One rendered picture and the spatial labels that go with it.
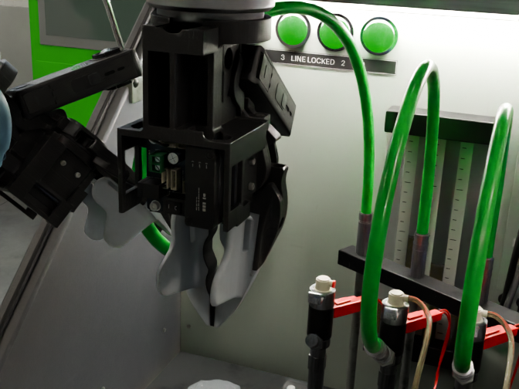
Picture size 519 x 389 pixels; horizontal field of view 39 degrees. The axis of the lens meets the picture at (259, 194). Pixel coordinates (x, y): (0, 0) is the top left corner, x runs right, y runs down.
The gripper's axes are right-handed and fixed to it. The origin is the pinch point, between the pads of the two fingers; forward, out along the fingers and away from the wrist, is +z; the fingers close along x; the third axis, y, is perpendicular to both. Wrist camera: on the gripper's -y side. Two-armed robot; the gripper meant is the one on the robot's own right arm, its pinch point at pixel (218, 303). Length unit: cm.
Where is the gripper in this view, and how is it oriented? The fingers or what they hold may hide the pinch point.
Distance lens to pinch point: 52.6
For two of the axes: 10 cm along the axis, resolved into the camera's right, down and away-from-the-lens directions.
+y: -3.5, 2.9, -8.9
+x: 9.3, 1.5, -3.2
